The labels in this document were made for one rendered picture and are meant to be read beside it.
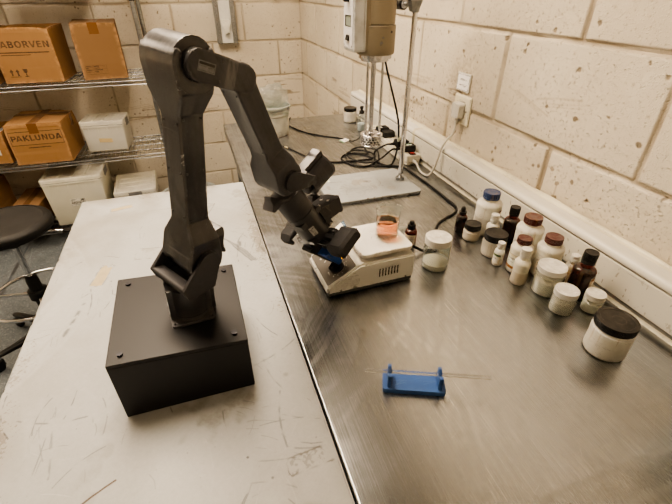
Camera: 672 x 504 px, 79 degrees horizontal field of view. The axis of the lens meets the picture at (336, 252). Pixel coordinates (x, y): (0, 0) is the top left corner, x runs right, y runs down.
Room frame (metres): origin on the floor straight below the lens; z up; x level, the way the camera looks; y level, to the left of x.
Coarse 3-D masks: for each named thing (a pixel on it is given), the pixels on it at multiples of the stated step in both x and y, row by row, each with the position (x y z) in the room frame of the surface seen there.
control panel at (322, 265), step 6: (312, 258) 0.76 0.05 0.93; (318, 258) 0.75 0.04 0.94; (342, 258) 0.72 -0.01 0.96; (348, 258) 0.71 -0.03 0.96; (318, 264) 0.73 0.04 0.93; (324, 264) 0.72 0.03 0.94; (348, 264) 0.69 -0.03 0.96; (354, 264) 0.69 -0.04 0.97; (324, 270) 0.71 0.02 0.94; (342, 270) 0.68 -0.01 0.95; (348, 270) 0.68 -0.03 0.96; (324, 276) 0.69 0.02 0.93; (330, 276) 0.68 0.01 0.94; (336, 276) 0.68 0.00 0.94; (330, 282) 0.67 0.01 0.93
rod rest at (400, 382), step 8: (440, 368) 0.44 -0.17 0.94; (384, 376) 0.45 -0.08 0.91; (392, 376) 0.45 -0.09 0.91; (400, 376) 0.45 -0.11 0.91; (408, 376) 0.45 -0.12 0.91; (416, 376) 0.45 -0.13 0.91; (424, 376) 0.45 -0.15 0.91; (432, 376) 0.45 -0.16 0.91; (384, 384) 0.43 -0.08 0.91; (392, 384) 0.43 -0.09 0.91; (400, 384) 0.43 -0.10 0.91; (408, 384) 0.43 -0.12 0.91; (416, 384) 0.43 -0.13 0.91; (424, 384) 0.43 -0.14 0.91; (432, 384) 0.43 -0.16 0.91; (440, 384) 0.42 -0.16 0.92; (384, 392) 0.42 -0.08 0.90; (392, 392) 0.42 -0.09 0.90; (400, 392) 0.42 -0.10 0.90; (408, 392) 0.42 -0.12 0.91; (416, 392) 0.42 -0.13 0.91; (424, 392) 0.42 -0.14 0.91; (432, 392) 0.41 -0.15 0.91; (440, 392) 0.41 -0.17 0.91
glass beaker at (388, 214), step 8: (384, 200) 0.79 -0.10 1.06; (392, 200) 0.78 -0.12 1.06; (376, 208) 0.76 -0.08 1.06; (384, 208) 0.78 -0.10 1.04; (392, 208) 0.78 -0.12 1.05; (400, 208) 0.77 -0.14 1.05; (376, 216) 0.76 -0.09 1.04; (384, 216) 0.74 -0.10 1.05; (392, 216) 0.74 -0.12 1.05; (400, 216) 0.76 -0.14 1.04; (376, 224) 0.75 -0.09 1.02; (384, 224) 0.74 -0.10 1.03; (392, 224) 0.74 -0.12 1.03; (376, 232) 0.75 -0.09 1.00; (384, 232) 0.74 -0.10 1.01; (392, 232) 0.74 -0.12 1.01; (384, 240) 0.74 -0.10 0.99; (392, 240) 0.74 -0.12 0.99
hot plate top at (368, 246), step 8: (368, 224) 0.81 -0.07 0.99; (360, 232) 0.78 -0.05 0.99; (368, 232) 0.78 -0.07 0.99; (400, 232) 0.78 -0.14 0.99; (360, 240) 0.74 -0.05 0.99; (368, 240) 0.74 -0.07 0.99; (376, 240) 0.74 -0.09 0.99; (400, 240) 0.74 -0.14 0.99; (408, 240) 0.74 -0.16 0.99; (360, 248) 0.71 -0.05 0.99; (368, 248) 0.71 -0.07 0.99; (376, 248) 0.71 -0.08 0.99; (384, 248) 0.71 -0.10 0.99; (392, 248) 0.71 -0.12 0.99; (400, 248) 0.71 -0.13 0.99; (408, 248) 0.72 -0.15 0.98; (360, 256) 0.69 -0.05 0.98; (368, 256) 0.69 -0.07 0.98; (376, 256) 0.69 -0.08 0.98
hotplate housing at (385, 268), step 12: (396, 252) 0.72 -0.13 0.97; (408, 252) 0.72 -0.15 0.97; (312, 264) 0.75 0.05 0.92; (360, 264) 0.68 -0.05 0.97; (372, 264) 0.69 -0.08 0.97; (384, 264) 0.70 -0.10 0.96; (396, 264) 0.71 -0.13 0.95; (408, 264) 0.72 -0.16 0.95; (348, 276) 0.67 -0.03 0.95; (360, 276) 0.68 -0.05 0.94; (372, 276) 0.69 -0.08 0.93; (384, 276) 0.70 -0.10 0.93; (396, 276) 0.71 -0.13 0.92; (408, 276) 0.72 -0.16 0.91; (324, 288) 0.67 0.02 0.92; (336, 288) 0.66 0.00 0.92; (348, 288) 0.67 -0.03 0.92; (360, 288) 0.68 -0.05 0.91
